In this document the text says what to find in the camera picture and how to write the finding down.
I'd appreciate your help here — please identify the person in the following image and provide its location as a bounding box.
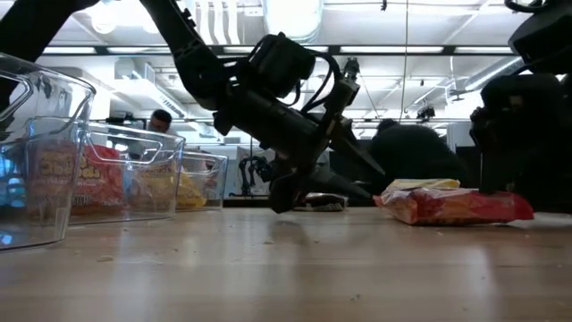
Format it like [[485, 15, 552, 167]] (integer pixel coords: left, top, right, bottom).
[[369, 117, 470, 200], [147, 108, 175, 135]]

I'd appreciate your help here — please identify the silver ceiling duct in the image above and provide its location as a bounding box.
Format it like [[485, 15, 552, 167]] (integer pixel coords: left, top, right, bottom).
[[261, 0, 325, 44]]

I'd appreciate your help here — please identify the clear plastic bin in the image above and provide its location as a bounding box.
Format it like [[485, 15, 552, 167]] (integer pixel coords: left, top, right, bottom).
[[69, 121, 188, 225], [0, 52, 98, 252], [176, 150, 230, 213]]

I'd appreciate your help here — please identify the black hanging camera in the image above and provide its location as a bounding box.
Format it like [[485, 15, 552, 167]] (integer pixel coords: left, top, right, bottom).
[[341, 56, 362, 84]]

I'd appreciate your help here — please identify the black Fire noodle pack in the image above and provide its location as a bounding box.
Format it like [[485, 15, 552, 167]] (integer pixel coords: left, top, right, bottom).
[[292, 191, 350, 213]]

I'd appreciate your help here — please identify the orange Saucy Noods ramen pack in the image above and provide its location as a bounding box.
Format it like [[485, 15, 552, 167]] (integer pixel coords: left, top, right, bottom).
[[24, 140, 127, 216], [373, 186, 536, 227]]

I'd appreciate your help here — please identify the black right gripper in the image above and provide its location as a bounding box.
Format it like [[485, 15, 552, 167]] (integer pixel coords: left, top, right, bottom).
[[468, 73, 572, 196]]

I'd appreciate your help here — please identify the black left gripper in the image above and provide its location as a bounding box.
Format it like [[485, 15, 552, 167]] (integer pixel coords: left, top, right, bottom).
[[212, 79, 386, 215]]

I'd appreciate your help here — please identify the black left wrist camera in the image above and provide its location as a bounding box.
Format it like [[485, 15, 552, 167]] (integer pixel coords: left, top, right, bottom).
[[248, 31, 317, 99]]

